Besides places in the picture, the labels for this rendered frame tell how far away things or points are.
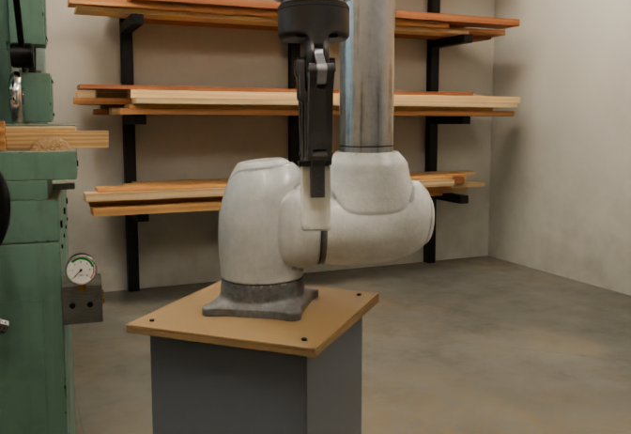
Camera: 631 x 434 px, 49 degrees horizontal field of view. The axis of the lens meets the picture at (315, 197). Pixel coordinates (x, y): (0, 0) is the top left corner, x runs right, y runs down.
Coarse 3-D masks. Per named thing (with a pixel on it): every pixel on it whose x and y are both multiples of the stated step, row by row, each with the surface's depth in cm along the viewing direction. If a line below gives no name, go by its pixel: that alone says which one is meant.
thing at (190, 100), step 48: (96, 0) 330; (144, 0) 336; (192, 0) 343; (240, 0) 353; (432, 0) 453; (288, 48) 421; (432, 48) 456; (96, 96) 352; (144, 96) 345; (192, 96) 355; (240, 96) 365; (288, 96) 376; (336, 96) 387; (432, 96) 413; (480, 96) 427; (288, 144) 428; (432, 144) 464; (96, 192) 346; (144, 192) 347; (192, 192) 357; (432, 192) 432; (432, 240) 471
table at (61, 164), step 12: (0, 156) 139; (12, 156) 140; (24, 156) 141; (36, 156) 141; (48, 156) 142; (60, 156) 143; (72, 156) 144; (0, 168) 139; (12, 168) 140; (24, 168) 141; (36, 168) 142; (48, 168) 142; (60, 168) 143; (72, 168) 144; (12, 180) 141
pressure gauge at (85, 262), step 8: (72, 256) 140; (80, 256) 140; (88, 256) 140; (72, 264) 140; (80, 264) 140; (88, 264) 141; (96, 264) 141; (72, 272) 140; (80, 272) 140; (88, 272) 141; (96, 272) 141; (72, 280) 140; (80, 280) 141; (88, 280) 141; (80, 288) 143
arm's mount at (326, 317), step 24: (216, 288) 141; (336, 288) 141; (168, 312) 125; (192, 312) 125; (312, 312) 125; (336, 312) 124; (360, 312) 127; (168, 336) 115; (192, 336) 113; (216, 336) 112; (240, 336) 111; (264, 336) 111; (288, 336) 111; (312, 336) 111; (336, 336) 115
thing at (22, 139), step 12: (12, 132) 154; (24, 132) 154; (36, 132) 155; (48, 132) 156; (60, 132) 157; (72, 132) 158; (84, 132) 158; (96, 132) 159; (108, 132) 160; (12, 144) 154; (24, 144) 155; (72, 144) 158; (84, 144) 159; (96, 144) 160; (108, 144) 160
